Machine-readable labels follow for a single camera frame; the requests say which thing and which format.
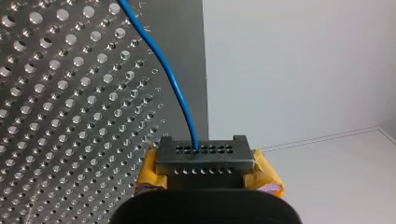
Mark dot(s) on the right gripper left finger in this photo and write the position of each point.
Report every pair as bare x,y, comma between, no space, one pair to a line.
148,174

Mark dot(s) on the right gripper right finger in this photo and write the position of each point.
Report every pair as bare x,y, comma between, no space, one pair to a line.
264,179

